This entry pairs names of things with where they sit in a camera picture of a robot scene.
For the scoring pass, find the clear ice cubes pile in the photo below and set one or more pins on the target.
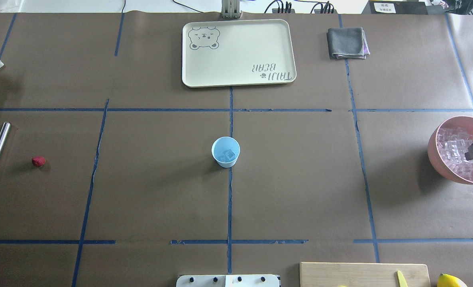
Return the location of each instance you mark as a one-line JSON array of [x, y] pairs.
[[452, 144]]

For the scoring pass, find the yellow plastic knife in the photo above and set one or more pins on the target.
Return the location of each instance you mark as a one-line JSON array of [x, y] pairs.
[[401, 279]]

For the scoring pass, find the folded grey cloth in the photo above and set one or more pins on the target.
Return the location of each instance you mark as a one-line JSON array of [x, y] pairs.
[[347, 43]]

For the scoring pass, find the aluminium frame post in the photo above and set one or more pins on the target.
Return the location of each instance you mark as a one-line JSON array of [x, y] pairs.
[[230, 9]]

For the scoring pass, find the clear ice cube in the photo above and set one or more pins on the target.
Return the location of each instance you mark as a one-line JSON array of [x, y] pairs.
[[229, 155]]

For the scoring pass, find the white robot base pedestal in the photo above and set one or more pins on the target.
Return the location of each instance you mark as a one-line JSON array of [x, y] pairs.
[[229, 280]]

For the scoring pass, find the pink bowl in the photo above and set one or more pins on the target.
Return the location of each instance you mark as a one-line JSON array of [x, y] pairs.
[[436, 155]]

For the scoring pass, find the cream bear tray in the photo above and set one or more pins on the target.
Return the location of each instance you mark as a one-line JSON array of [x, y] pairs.
[[237, 53]]

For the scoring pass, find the yellow lemon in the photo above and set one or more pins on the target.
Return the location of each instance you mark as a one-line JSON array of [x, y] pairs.
[[447, 280]]

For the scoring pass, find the light blue cup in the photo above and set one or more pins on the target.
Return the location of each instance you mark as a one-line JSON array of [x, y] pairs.
[[222, 144]]

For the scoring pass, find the wooden cutting board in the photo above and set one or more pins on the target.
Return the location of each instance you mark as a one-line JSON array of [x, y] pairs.
[[362, 274]]

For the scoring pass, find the black box device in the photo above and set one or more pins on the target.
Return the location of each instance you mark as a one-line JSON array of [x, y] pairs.
[[395, 7]]

